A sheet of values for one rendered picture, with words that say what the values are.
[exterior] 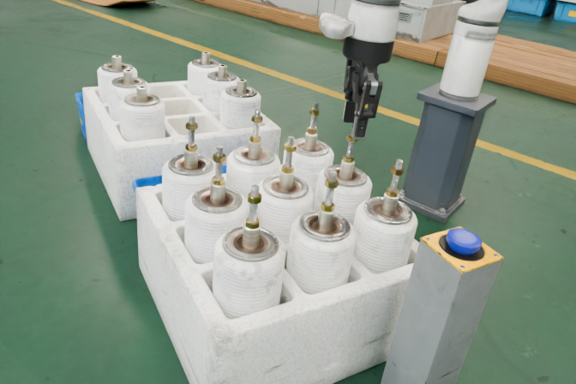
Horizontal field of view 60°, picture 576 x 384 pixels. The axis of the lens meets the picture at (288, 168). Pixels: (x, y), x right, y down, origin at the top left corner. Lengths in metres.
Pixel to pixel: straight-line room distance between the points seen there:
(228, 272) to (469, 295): 0.29
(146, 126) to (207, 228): 0.43
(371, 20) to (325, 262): 0.35
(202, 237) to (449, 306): 0.35
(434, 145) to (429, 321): 0.66
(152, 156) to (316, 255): 0.52
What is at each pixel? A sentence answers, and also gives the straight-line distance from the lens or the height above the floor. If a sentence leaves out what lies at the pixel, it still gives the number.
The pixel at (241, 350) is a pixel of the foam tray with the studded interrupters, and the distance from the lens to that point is 0.68.
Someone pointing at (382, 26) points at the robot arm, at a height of 0.52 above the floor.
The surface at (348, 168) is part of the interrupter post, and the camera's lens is 0.85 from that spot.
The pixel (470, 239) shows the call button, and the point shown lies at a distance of 0.63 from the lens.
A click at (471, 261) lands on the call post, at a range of 0.62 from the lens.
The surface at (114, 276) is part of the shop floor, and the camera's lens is 1.02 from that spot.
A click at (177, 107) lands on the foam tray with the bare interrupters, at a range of 1.35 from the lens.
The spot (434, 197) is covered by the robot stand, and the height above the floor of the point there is 0.05.
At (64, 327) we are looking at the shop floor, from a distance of 0.94.
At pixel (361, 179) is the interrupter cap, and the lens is 0.86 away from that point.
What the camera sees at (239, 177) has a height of 0.23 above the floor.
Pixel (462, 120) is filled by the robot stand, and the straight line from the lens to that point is 1.21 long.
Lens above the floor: 0.65
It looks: 27 degrees down
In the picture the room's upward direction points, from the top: 7 degrees clockwise
